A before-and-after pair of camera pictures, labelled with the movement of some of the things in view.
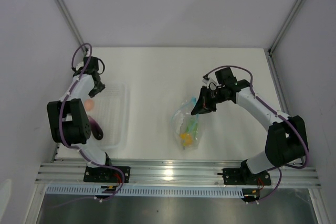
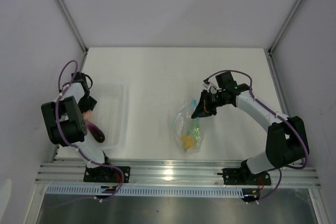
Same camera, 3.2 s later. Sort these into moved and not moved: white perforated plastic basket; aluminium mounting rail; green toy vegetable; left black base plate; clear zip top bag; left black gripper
Moved: green toy vegetable; left black gripper
Not moved: aluminium mounting rail; clear zip top bag; left black base plate; white perforated plastic basket
